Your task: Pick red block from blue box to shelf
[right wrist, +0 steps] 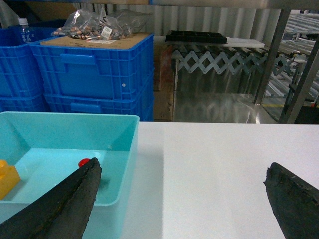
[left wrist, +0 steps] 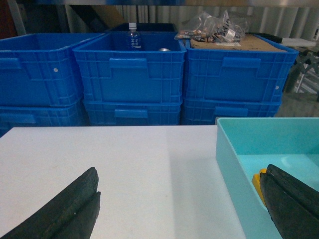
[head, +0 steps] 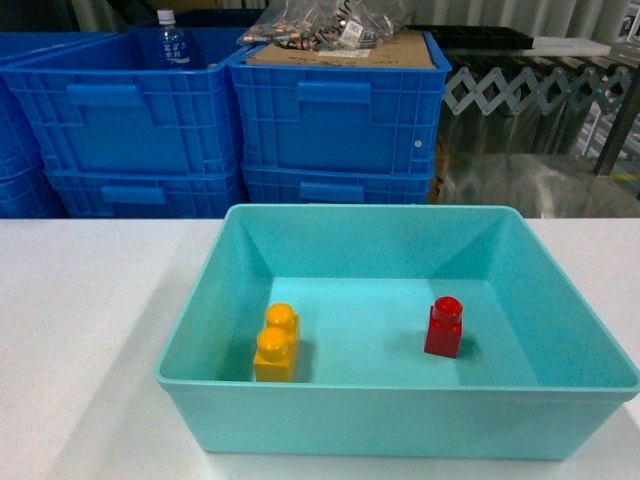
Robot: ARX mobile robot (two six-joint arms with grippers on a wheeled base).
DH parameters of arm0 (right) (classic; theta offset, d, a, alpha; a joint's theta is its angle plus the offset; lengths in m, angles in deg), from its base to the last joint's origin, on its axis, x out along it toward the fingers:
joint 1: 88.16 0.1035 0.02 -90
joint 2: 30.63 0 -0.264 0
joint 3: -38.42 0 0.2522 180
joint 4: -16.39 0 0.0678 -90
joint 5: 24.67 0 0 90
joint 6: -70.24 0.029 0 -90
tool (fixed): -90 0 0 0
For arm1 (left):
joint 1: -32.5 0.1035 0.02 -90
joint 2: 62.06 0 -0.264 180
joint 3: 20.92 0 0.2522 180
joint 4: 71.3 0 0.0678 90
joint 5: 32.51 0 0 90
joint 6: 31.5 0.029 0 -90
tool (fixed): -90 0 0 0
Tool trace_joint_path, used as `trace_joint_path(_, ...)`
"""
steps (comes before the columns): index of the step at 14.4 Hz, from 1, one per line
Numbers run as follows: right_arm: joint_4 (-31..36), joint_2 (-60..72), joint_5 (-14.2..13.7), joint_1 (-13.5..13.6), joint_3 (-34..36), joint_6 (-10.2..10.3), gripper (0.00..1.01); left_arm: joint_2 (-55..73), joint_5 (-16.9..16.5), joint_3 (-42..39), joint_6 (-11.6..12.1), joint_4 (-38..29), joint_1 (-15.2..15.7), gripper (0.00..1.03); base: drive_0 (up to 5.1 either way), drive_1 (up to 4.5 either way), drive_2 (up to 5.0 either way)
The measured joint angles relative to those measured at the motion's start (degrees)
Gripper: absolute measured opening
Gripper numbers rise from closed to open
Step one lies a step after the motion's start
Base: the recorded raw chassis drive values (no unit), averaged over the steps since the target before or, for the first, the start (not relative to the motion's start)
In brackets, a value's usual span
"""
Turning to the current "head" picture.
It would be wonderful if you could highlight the red toy block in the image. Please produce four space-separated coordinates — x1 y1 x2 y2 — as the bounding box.
423 296 464 358

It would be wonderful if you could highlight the yellow toy block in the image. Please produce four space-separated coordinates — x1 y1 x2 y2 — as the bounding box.
253 303 300 383

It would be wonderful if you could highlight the teal plastic box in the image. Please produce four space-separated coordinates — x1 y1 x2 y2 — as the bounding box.
155 204 639 460

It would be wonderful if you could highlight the blue crate lower right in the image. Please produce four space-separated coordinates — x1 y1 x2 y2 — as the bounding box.
242 166 432 204

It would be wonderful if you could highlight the blue crate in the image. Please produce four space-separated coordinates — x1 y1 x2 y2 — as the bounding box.
242 166 432 204
229 31 451 176
1 27 243 176
46 170 245 219
1 32 106 219

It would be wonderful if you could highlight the blue crate upper right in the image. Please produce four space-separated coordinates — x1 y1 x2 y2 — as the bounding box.
229 31 451 176

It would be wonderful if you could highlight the blue crate lower left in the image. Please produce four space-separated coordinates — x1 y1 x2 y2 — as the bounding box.
46 170 245 219

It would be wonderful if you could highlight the brown cardboard sheet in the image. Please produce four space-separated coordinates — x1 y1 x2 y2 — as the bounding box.
245 30 436 69

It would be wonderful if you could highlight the clear bag of parts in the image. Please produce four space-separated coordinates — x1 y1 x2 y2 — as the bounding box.
237 0 407 51

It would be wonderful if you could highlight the clear water bottle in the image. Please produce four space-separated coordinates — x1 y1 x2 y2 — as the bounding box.
150 9 192 71

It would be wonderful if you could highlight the blue crate upper left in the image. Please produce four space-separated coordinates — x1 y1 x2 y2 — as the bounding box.
1 27 243 176

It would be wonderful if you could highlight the black plastic tray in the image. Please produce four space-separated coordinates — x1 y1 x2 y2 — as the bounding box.
408 25 534 50

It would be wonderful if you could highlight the blue crate far left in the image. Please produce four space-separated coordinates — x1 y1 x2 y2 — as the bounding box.
1 32 106 219

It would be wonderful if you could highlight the grey scissor-frame roller conveyor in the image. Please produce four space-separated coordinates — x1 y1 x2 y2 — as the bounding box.
444 55 633 117

